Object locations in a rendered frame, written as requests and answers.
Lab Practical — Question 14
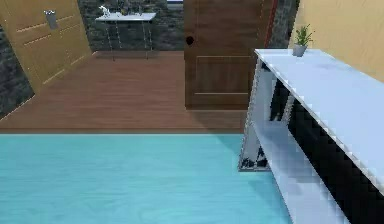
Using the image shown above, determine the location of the dark brown room door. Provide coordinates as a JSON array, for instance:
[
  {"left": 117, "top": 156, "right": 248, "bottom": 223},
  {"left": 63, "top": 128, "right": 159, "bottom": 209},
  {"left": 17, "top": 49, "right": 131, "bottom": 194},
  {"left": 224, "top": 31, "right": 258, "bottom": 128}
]
[{"left": 182, "top": 0, "right": 278, "bottom": 111}]

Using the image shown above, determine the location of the white side table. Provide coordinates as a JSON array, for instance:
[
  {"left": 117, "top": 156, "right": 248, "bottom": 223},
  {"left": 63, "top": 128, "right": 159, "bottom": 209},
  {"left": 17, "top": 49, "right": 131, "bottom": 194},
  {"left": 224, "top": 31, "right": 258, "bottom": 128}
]
[{"left": 94, "top": 12, "right": 157, "bottom": 62}]

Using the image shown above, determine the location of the potted green plant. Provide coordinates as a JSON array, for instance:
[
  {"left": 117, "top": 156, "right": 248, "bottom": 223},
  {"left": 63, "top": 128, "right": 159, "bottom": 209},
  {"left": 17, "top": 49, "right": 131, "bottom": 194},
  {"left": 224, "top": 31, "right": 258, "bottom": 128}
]
[{"left": 292, "top": 23, "right": 315, "bottom": 58}]

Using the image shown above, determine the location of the white figurine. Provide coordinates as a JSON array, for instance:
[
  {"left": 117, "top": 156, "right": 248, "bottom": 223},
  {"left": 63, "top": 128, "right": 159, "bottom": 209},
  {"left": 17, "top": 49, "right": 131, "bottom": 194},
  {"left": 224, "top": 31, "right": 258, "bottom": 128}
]
[{"left": 98, "top": 5, "right": 112, "bottom": 18}]

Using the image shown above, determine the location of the white shelf unit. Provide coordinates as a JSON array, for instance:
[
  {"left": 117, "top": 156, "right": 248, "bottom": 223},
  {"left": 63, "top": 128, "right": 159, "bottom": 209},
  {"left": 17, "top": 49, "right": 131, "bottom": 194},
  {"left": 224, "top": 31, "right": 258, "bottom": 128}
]
[{"left": 237, "top": 48, "right": 384, "bottom": 224}]

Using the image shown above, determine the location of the grey door handle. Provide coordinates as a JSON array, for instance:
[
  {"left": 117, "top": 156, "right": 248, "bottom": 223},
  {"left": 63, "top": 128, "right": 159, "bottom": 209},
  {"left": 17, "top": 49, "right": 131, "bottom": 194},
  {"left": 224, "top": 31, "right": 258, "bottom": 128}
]
[{"left": 43, "top": 9, "right": 60, "bottom": 31}]

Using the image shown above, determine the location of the light wooden room door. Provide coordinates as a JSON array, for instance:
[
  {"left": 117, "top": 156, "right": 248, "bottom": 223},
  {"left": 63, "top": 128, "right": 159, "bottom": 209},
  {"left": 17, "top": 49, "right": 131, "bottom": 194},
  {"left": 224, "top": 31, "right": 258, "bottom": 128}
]
[{"left": 0, "top": 0, "right": 93, "bottom": 96}]

